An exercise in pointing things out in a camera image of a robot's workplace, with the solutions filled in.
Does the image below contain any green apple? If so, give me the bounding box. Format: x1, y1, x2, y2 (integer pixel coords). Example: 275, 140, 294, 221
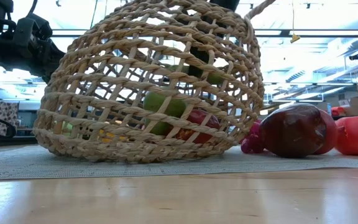
53, 120, 74, 136

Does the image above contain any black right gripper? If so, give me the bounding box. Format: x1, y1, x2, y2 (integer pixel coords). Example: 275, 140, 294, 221
186, 0, 241, 78

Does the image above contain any patterned brown bag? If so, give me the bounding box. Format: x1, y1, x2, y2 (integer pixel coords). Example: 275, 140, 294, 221
0, 101, 20, 136

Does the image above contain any large dark red apple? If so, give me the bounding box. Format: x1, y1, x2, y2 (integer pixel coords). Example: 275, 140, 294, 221
259, 103, 328, 159

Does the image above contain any yellow bell pepper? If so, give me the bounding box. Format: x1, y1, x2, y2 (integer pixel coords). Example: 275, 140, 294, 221
99, 121, 127, 143

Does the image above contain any red orange fruit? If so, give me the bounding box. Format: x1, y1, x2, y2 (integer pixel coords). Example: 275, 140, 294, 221
166, 108, 222, 146

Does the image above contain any yellow hanging connector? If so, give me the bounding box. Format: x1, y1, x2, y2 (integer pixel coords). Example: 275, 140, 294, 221
290, 0, 301, 44

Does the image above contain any woven rope basket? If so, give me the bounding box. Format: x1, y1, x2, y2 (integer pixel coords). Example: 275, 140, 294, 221
32, 0, 278, 165

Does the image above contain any grey woven placemat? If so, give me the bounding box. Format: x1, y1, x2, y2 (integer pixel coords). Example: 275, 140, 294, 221
0, 144, 358, 182

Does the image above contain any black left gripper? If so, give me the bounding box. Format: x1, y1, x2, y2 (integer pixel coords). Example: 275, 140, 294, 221
0, 14, 65, 84

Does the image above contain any green pear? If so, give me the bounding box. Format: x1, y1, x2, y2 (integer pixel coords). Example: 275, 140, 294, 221
142, 91, 188, 137

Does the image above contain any red round tomato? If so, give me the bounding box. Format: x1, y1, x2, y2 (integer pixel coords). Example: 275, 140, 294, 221
334, 115, 358, 157

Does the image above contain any purple grape bunch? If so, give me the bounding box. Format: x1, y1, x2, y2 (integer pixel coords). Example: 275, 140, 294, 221
240, 118, 265, 154

